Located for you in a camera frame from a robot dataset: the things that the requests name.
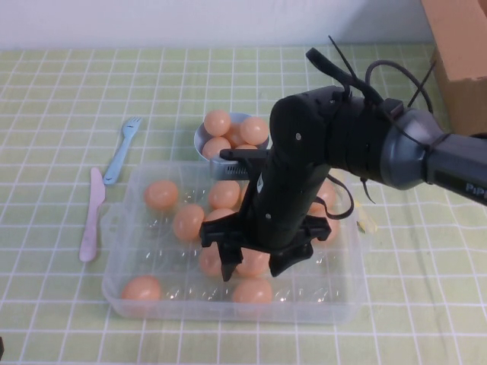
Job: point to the light blue plastic fork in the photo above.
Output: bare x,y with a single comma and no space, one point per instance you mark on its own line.
114,167

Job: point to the brown cardboard box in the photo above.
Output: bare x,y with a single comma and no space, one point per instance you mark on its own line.
460,38

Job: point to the pink plastic knife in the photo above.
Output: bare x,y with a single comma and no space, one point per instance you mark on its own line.
91,220

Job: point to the green checkered tablecloth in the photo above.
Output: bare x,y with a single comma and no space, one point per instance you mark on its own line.
57,95

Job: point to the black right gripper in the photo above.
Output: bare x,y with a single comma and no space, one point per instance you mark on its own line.
281,205

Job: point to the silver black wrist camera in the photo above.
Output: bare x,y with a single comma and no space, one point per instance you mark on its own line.
228,169

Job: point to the transparent plastic egg box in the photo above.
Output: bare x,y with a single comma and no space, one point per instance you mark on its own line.
167,258

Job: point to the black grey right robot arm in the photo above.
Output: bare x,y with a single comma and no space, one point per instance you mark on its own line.
403,152

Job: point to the light blue bowl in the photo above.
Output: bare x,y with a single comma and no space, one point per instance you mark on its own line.
197,142

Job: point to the black zip tie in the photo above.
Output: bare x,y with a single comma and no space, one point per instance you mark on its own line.
422,83
342,59
367,190

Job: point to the orange plastic egg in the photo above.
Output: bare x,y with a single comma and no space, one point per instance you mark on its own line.
243,193
335,229
328,194
252,292
253,130
218,214
234,137
188,222
160,194
253,264
209,262
141,289
217,122
246,146
213,146
222,195

